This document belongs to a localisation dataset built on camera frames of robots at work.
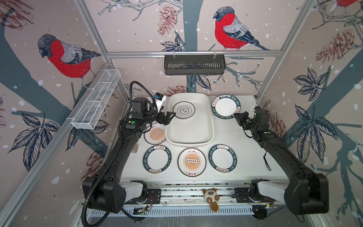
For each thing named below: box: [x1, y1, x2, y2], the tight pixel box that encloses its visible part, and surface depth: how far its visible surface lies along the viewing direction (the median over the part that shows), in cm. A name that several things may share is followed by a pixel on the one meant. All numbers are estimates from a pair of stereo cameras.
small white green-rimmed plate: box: [172, 101, 196, 120], surface depth 113 cm
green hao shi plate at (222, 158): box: [208, 143, 238, 174], surface depth 89 cm
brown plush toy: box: [201, 187, 221, 213], surface depth 71 cm
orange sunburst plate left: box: [143, 122, 167, 145], surface depth 99 cm
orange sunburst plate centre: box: [177, 147, 207, 178], surface depth 87 cm
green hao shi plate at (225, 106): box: [211, 93, 242, 120], surface depth 90 cm
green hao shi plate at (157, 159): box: [142, 144, 173, 175], surface depth 89 cm
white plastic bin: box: [165, 92, 216, 148], surface depth 108 cm
